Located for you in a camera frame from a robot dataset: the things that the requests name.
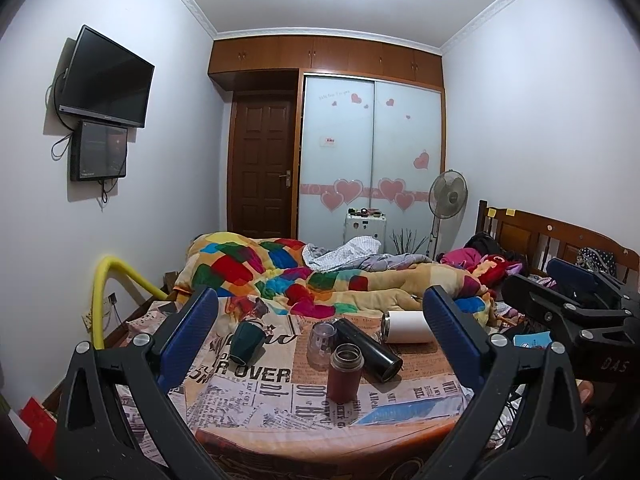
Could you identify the maroon bottle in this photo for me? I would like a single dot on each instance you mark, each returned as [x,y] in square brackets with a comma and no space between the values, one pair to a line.
[344,376]

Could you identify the red box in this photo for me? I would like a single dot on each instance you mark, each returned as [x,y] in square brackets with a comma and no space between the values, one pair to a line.
[37,425]

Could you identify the person's right hand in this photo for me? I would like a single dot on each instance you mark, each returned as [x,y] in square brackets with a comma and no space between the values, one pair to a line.
[585,402]

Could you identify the black thermos flask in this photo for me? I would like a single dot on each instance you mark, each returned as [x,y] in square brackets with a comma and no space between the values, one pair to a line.
[369,351]

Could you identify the small wall monitor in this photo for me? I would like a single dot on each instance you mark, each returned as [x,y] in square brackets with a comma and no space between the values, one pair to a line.
[99,150]

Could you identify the standing fan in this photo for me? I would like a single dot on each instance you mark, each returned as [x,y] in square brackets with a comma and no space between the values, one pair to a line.
[448,195]

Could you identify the wall-mounted television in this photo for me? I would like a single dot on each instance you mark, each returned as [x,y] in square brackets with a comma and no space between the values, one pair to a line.
[105,77]

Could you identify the wooden overhead cabinets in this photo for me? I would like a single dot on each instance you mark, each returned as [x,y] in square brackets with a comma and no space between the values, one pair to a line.
[325,57]

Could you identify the pink clothing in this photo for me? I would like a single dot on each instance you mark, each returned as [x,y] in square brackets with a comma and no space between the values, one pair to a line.
[460,258]

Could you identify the colourful patchwork blanket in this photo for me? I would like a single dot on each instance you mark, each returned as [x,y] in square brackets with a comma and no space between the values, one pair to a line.
[300,280]

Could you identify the blue card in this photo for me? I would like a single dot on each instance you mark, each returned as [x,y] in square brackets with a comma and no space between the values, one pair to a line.
[531,341]

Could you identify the white tumbler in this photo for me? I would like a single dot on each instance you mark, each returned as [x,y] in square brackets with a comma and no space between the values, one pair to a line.
[407,327]

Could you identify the polka dot bag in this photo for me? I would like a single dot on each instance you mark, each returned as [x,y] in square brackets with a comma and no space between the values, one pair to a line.
[597,260]

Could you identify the dried twig decoration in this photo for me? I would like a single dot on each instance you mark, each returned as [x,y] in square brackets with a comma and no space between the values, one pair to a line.
[406,241]

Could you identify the yellow foam tube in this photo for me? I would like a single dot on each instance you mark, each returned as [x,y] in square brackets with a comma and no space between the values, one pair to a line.
[107,285]

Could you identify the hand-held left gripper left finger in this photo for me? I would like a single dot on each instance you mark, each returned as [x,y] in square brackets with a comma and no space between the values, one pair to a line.
[192,330]

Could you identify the grey patterned quilt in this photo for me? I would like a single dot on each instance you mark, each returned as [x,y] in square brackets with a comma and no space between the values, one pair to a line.
[345,255]

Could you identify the black bag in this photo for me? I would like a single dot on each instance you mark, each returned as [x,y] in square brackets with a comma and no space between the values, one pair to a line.
[484,244]

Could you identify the brown wooden door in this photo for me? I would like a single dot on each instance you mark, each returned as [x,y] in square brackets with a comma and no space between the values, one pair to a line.
[262,170]

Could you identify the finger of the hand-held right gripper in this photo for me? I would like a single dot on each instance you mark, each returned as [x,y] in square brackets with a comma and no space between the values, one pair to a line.
[575,274]
[545,305]

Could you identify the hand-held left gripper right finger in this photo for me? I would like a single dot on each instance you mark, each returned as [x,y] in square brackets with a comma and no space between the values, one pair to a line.
[450,340]

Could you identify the dark green cup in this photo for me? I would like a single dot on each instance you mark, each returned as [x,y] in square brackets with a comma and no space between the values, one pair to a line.
[246,344]

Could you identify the red plush toy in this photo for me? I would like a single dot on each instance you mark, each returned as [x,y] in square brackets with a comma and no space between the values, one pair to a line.
[492,267]

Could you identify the wooden headboard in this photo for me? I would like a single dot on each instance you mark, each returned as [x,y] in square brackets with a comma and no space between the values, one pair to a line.
[530,232]

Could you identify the sliding door wardrobe with hearts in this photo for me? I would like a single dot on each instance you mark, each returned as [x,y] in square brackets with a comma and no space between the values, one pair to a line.
[372,160]

